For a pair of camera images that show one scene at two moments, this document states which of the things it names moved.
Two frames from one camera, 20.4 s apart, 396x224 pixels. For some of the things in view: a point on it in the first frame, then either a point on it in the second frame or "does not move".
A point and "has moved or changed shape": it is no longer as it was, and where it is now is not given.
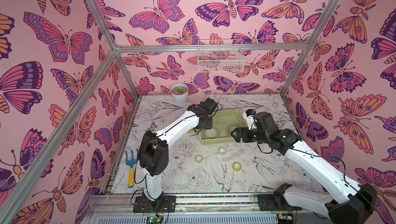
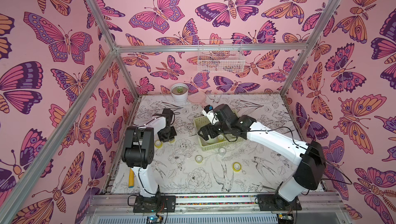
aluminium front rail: (200, 209) does not move
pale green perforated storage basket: (221, 120) has moved or changed shape
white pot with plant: (179, 93) does not move
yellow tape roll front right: (236, 166) does not move
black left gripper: (210, 125) -> (172, 136)
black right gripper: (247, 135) -> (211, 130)
